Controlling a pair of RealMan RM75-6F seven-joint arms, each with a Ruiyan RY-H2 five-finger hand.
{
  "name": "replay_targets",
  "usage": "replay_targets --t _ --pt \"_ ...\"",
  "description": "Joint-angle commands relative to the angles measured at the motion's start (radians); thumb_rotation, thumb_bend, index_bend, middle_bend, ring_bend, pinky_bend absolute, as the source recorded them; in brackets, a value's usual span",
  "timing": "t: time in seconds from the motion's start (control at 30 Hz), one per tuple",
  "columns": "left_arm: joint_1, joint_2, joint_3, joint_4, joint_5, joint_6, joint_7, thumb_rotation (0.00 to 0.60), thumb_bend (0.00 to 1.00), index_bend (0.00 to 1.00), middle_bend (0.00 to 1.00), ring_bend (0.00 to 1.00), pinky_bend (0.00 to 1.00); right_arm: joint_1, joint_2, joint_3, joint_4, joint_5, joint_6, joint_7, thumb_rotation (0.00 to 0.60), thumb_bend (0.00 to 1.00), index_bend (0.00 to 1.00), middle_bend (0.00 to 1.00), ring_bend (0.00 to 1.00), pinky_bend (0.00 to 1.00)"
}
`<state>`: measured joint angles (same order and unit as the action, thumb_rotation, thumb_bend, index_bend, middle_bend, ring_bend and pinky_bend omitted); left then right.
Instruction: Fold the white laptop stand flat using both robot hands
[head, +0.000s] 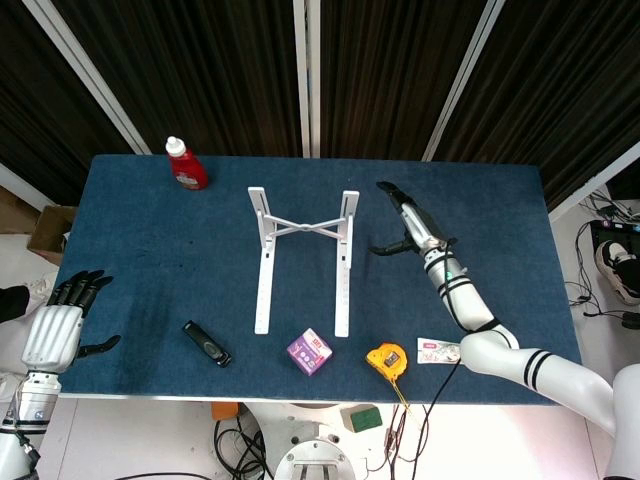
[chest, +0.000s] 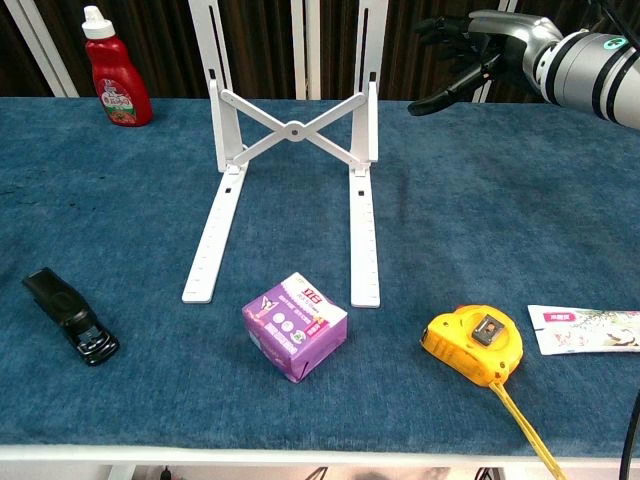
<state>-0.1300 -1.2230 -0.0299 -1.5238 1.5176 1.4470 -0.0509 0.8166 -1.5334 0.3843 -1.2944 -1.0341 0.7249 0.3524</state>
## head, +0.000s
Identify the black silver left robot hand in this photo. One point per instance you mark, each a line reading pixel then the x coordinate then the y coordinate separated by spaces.
pixel 52 330

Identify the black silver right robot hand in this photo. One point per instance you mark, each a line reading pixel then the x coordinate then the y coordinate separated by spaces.
pixel 422 227

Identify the white folding laptop stand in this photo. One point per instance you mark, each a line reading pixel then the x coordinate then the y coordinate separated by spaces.
pixel 263 280

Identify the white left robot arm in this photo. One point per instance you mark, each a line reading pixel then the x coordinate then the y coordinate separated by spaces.
pixel 35 405

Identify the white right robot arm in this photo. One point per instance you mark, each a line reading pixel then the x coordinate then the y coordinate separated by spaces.
pixel 500 355

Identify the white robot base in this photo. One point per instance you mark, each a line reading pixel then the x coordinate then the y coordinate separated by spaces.
pixel 310 430

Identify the person black trouser leg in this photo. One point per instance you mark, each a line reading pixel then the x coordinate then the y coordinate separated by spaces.
pixel 12 302

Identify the brown cardboard box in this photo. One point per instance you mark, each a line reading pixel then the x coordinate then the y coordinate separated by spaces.
pixel 50 235

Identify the floral white toothpaste tube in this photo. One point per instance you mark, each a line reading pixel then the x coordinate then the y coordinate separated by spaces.
pixel 437 350

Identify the blue table cloth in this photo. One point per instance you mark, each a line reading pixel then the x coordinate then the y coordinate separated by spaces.
pixel 165 260

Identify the yellow tape measure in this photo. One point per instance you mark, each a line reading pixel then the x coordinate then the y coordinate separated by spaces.
pixel 386 361

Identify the black stapler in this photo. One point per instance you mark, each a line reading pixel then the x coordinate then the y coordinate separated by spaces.
pixel 206 344

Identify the black pleated curtain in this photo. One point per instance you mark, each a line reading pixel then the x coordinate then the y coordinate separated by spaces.
pixel 560 90
pixel 200 75
pixel 385 75
pixel 35 100

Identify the purple tissue pack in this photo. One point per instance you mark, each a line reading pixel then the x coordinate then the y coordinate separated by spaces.
pixel 309 352

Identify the orange object under table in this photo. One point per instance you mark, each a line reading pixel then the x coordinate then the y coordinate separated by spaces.
pixel 224 411

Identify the black power strip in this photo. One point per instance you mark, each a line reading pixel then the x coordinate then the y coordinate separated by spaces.
pixel 612 229

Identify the black white sneaker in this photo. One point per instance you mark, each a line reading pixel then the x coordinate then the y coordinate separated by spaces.
pixel 617 267

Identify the green topped sponge block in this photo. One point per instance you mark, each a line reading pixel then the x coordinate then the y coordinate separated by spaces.
pixel 362 419

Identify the red bottle white cap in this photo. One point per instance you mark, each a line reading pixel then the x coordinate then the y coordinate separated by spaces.
pixel 189 170

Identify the black office chair base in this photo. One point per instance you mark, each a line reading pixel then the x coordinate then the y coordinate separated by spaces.
pixel 631 320

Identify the white frame rail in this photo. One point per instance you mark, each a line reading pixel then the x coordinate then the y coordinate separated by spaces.
pixel 20 186
pixel 595 182

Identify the white frame post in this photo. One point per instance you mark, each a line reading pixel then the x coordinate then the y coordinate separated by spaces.
pixel 90 75
pixel 462 80
pixel 306 75

